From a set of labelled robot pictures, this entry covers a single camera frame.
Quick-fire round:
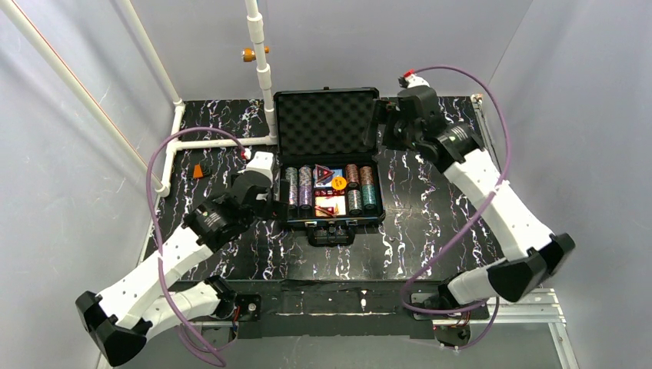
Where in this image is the black red all-in triangle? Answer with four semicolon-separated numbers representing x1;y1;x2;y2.
313;165;334;187

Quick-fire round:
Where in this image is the black poker set case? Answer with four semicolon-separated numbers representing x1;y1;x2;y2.
274;87;385;247

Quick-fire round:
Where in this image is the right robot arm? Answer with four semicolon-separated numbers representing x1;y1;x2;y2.
365;71;575;314

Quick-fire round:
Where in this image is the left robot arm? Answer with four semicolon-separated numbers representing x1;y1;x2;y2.
75;151;287;367

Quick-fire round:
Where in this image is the blue orange purple chip stack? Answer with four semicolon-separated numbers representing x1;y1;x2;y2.
298;165;312;210

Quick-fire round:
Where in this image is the blue green yellow chip stack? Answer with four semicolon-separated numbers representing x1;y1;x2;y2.
284;167;298;209

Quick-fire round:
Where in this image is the red dice row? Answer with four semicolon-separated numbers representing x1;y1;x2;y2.
314;189;345;197

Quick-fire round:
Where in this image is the red playing card deck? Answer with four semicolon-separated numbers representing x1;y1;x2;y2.
315;196;347;217

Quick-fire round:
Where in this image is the blue playing card deck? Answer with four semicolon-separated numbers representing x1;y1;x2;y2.
313;168;343;189

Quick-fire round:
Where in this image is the orange black small clip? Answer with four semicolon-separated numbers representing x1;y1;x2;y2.
191;164;211;180

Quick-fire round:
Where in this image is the yellow big blind button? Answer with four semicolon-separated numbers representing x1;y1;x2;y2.
331;176;348;191

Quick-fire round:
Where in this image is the orange black chip stack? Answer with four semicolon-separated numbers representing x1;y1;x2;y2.
344;164;360;189

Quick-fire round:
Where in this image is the orange knob on pipe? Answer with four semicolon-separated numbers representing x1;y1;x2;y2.
241;48;257;63

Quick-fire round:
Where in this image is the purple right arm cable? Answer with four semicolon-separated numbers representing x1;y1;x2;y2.
399;65;511;351

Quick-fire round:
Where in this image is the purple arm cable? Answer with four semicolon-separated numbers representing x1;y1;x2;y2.
146;126;251;367
399;65;511;351

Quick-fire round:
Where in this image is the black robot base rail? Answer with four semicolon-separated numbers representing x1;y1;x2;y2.
129;277;526;340

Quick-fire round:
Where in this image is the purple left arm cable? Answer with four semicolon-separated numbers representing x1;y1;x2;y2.
146;126;251;367

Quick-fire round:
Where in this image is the white pvc pipe frame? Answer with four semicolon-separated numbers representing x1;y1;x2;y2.
0;0;278;198

